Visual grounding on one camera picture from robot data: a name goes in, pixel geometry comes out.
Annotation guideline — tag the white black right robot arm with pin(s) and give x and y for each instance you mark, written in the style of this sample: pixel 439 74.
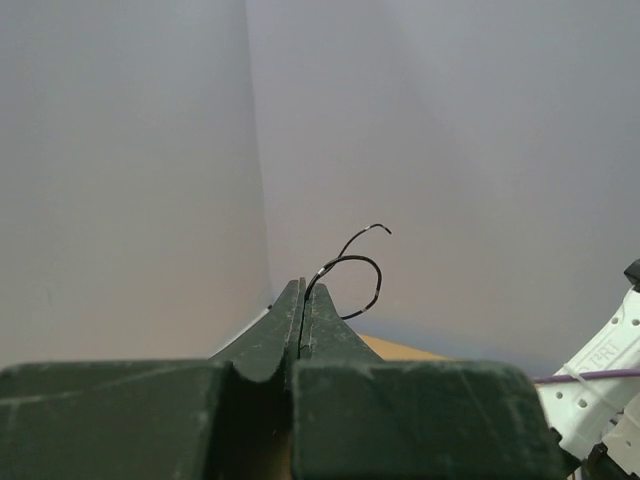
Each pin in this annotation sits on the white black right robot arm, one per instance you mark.
pixel 591 403

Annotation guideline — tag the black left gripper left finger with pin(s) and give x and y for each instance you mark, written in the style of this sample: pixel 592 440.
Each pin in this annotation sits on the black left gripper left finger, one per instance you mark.
pixel 223 417

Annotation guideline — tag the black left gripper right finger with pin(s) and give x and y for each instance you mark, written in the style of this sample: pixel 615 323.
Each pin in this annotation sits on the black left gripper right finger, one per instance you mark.
pixel 357 416

